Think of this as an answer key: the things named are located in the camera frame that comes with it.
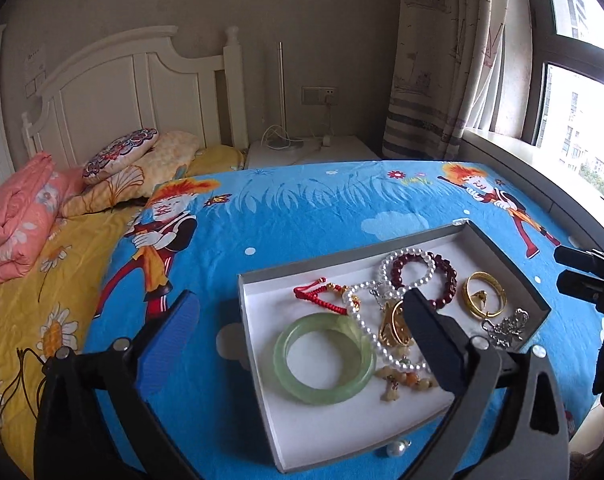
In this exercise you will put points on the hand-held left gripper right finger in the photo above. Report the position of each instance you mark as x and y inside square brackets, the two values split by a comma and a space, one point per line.
[434, 345]

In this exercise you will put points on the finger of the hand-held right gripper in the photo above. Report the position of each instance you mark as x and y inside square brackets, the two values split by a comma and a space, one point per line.
[589, 287]
[589, 258]

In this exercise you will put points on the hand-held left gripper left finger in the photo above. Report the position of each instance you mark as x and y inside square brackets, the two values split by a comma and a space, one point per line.
[166, 347]

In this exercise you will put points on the large pearl pendant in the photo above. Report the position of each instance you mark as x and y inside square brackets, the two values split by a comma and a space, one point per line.
[396, 450]

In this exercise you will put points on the grey white tray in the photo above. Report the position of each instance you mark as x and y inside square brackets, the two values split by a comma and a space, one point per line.
[332, 430]

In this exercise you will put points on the gold bangle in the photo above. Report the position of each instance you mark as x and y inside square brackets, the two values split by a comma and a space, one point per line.
[472, 312]

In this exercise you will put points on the green jade bangle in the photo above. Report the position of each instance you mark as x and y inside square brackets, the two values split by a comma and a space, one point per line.
[292, 360]

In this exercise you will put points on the yellow floral bedsheet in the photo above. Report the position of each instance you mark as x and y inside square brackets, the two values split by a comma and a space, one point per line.
[26, 320]

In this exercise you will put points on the window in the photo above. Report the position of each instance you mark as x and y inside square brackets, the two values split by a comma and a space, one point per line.
[582, 85]

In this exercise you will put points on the blue cartoon blanket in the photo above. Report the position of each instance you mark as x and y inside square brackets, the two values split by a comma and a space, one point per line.
[292, 220]

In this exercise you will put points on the cream yellow pillow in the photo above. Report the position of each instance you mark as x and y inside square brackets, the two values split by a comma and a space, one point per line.
[156, 165]

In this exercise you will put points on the patterned round pillow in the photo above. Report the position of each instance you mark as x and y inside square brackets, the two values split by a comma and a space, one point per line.
[119, 152]

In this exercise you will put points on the pink floral quilt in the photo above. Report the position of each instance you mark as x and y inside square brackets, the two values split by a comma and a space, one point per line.
[16, 210]

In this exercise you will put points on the white nightstand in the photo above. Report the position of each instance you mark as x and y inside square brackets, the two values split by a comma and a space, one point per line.
[342, 152]

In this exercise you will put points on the white charger plug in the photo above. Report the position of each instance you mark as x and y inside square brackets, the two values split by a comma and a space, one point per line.
[327, 141]

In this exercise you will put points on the patterned curtain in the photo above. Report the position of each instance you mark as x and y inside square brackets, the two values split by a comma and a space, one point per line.
[432, 60]

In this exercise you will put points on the white headboard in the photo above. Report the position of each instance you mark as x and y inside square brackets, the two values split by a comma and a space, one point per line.
[111, 90]

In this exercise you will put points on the white pole lamp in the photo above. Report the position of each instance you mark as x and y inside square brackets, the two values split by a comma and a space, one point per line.
[280, 95]

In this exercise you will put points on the wall socket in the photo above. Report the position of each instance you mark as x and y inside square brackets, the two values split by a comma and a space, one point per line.
[319, 95]

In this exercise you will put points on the wall switch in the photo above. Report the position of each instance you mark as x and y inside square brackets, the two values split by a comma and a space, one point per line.
[34, 72]

